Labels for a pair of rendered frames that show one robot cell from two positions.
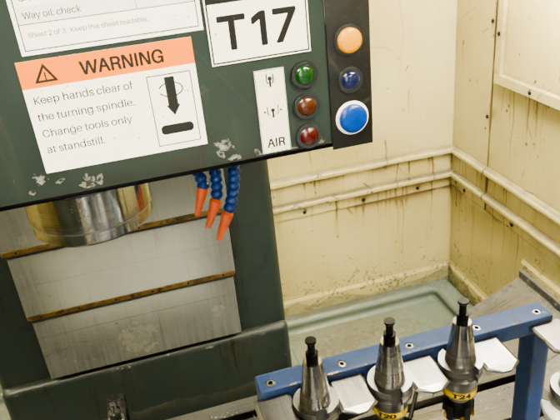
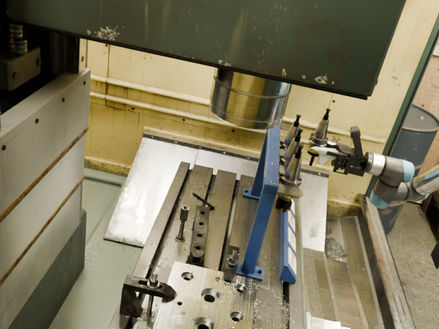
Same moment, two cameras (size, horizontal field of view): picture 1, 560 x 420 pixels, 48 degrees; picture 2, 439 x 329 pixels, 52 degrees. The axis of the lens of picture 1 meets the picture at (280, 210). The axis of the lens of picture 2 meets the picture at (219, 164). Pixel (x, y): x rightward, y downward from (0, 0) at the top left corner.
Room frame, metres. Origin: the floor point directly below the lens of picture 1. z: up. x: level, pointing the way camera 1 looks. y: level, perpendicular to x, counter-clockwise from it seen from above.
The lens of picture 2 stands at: (0.57, 1.12, 1.84)
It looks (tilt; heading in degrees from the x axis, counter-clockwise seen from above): 29 degrees down; 284
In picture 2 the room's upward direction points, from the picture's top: 12 degrees clockwise
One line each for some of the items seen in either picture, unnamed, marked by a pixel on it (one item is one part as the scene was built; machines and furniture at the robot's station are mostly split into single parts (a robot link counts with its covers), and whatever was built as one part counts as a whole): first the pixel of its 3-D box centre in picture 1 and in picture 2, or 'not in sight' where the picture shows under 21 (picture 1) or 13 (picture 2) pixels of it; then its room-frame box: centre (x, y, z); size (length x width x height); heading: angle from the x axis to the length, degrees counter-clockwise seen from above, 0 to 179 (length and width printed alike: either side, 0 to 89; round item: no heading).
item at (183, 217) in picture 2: not in sight; (182, 222); (0.93, 0.01, 0.96); 0.03 x 0.03 x 0.13
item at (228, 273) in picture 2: not in sight; (229, 269); (0.72, 0.15, 0.97); 0.13 x 0.03 x 0.15; 103
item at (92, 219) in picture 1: (84, 178); (251, 86); (0.76, 0.25, 1.54); 0.16 x 0.16 x 0.12
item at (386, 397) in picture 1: (389, 384); (289, 162); (0.67, -0.13, 1.21); 0.06 x 0.06 x 0.03
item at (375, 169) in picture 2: not in sight; (373, 163); (0.41, -0.41, 1.17); 0.08 x 0.05 x 0.08; 103
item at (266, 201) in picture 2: not in sight; (257, 234); (0.69, 0.04, 1.05); 0.10 x 0.05 x 0.30; 13
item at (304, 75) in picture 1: (304, 75); not in sight; (0.61, -0.04, 1.69); 0.02 x 0.01 x 0.02; 103
